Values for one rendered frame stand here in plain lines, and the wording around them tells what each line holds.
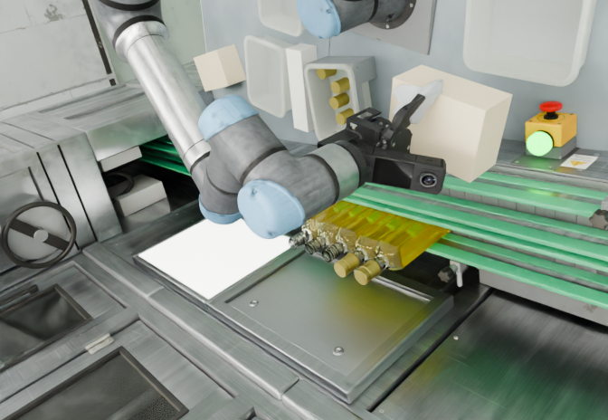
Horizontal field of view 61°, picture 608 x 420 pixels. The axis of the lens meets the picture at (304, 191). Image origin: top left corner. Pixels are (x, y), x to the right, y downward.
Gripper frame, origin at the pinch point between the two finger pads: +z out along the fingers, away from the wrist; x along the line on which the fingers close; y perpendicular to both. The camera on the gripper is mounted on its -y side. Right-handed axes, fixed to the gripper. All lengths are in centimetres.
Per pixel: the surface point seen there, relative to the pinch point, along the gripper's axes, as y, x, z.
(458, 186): 1.8, 19.2, 13.9
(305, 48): 63, 13, 32
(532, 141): -5.5, 10.7, 24.9
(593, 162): -15.6, 12.5, 29.0
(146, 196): 119, 78, 2
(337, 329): 10, 49, -10
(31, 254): 108, 71, -44
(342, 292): 18, 51, 0
